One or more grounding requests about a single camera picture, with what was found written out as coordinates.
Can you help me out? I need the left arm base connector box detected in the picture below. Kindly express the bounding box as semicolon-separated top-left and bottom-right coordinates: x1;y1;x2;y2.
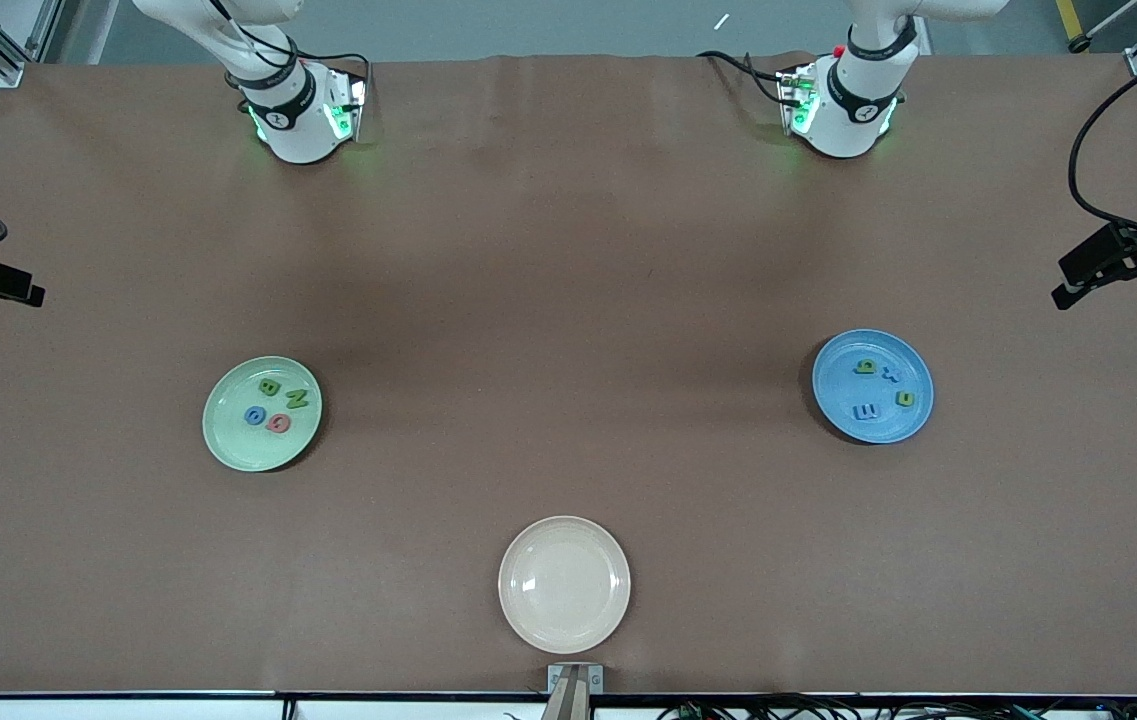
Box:
776;62;821;137

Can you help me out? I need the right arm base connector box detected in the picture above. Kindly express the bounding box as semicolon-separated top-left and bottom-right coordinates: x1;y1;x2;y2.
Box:
323;70;370;141

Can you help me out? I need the blue round plate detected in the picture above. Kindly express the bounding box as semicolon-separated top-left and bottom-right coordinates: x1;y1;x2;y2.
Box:
812;329;935;445

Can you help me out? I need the green round plate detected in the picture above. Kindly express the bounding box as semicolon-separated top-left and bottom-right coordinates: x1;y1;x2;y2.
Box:
202;356;324;473

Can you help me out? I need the brown table mat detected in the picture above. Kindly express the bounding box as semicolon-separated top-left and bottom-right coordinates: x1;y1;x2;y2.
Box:
0;52;1137;698

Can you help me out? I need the beige round plate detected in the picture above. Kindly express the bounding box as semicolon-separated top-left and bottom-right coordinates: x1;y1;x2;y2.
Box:
498;515;632;655

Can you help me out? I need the black right base cable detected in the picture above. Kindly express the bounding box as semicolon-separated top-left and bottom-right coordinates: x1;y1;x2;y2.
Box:
283;25;372;91

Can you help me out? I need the black base cable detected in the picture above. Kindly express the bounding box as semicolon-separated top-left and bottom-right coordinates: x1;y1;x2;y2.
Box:
696;50;791;106
283;25;372;91

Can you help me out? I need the black left base cable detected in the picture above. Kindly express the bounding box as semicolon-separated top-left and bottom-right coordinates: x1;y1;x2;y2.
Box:
696;50;791;106

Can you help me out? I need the grey camera pole bracket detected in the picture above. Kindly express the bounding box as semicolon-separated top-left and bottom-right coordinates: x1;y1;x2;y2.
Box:
547;663;605;720

